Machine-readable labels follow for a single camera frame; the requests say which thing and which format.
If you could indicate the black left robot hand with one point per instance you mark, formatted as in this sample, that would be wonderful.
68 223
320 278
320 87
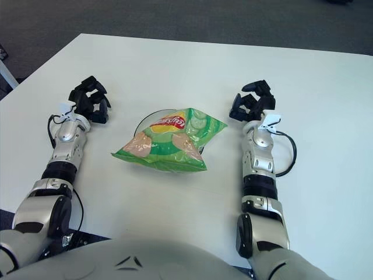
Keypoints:
83 102

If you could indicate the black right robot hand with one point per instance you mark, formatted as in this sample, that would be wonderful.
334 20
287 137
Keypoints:
256 108

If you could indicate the green chips snack bag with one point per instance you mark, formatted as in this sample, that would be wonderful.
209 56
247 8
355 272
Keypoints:
166 148

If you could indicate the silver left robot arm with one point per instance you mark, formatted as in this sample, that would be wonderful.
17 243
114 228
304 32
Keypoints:
65 146

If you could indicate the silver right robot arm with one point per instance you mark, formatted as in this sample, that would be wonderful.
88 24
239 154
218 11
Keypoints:
262 163

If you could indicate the white plate with black rim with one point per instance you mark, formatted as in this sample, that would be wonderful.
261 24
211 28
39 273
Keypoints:
145 121

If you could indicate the left wrist white connector box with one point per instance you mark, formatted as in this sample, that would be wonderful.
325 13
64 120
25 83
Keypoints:
67 110

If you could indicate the wrist white connector box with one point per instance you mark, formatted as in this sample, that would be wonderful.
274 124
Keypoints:
67 110
271 121

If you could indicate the right wrist white connector box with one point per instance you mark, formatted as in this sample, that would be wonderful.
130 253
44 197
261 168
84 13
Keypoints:
271 121

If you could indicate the white desk leg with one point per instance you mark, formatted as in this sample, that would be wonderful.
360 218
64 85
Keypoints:
8 74

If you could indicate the black floor object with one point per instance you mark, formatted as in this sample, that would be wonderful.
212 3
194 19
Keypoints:
3 52

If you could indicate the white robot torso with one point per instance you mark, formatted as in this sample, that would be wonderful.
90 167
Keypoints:
140 258

